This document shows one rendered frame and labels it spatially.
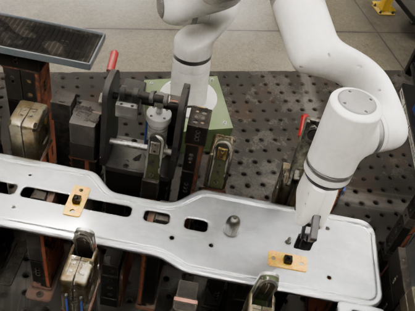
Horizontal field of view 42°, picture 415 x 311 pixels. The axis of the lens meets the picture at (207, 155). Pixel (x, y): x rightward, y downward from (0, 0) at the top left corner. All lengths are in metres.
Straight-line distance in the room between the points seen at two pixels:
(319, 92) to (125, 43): 1.62
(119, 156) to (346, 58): 0.65
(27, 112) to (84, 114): 0.13
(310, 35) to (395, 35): 3.28
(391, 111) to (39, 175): 0.76
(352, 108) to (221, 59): 2.60
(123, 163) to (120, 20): 2.39
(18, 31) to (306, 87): 1.15
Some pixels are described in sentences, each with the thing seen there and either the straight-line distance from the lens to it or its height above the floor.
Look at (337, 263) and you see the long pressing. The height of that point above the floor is 1.00.
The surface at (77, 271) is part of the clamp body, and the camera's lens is 1.05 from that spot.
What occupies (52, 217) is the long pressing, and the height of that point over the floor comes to 1.00.
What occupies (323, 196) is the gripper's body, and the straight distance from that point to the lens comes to 0.94.
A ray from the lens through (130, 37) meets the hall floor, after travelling 3.49.
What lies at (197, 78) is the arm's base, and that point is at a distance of 1.65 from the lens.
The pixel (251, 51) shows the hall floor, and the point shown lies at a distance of 3.53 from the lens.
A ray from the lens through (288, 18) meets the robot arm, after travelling 0.94.
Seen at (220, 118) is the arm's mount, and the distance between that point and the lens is 1.73.
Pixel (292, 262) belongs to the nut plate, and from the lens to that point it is 1.17.
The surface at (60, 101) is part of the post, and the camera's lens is 1.29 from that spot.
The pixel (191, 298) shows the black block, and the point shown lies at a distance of 1.09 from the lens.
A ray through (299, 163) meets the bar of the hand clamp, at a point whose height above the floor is 1.10.
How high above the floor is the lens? 1.93
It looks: 45 degrees down
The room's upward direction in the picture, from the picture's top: 11 degrees clockwise
